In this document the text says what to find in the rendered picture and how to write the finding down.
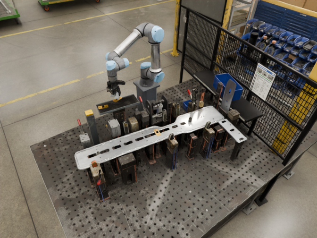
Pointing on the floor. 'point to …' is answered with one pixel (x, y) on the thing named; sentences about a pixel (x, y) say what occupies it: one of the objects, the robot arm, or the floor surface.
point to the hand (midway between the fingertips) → (117, 97)
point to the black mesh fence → (261, 199)
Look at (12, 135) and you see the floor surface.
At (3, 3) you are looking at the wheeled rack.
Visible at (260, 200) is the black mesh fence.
